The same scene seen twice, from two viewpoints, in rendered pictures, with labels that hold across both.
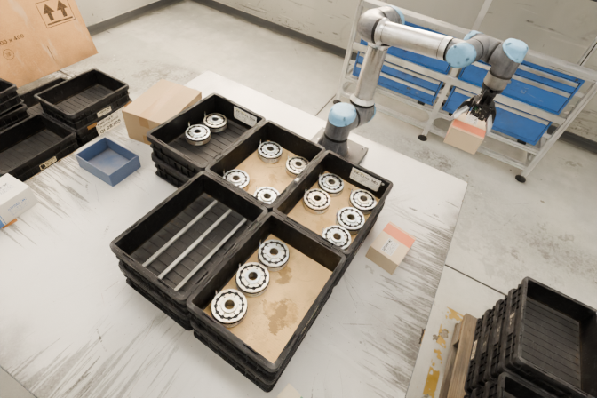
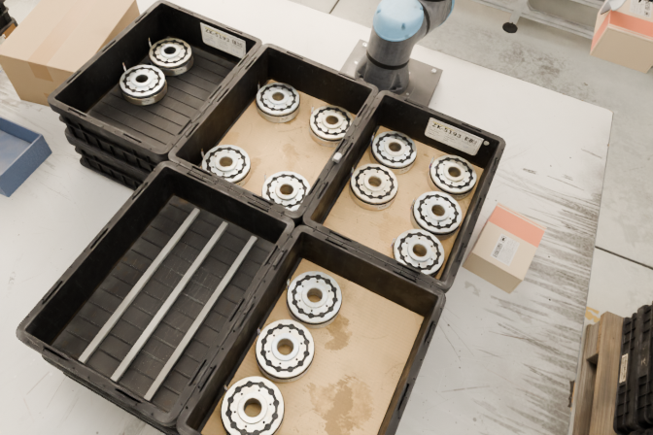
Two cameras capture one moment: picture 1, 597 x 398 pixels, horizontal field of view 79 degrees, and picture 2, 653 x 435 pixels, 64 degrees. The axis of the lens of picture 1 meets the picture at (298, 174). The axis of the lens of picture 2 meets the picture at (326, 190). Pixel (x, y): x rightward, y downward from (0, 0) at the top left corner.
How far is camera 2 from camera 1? 0.30 m
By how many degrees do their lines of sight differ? 11
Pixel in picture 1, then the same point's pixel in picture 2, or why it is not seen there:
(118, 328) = not seen: outside the picture
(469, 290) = (603, 271)
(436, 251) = (576, 242)
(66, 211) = not seen: outside the picture
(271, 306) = (325, 395)
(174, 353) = not seen: outside the picture
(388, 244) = (502, 246)
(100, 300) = (24, 412)
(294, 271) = (354, 322)
